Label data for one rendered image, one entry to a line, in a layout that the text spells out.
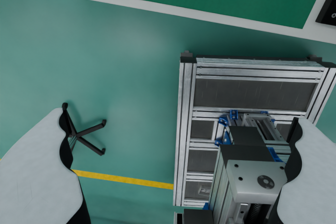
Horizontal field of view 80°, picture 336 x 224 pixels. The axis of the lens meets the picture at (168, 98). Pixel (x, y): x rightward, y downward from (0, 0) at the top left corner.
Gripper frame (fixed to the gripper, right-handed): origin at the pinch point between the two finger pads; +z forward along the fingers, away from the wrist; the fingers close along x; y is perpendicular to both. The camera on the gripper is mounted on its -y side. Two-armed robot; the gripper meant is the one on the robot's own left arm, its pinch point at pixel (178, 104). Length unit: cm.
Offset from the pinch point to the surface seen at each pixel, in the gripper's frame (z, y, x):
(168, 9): 40.5, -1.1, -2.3
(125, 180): 115, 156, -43
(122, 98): 115, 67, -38
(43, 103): 115, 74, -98
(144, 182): 115, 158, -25
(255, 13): 40.3, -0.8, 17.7
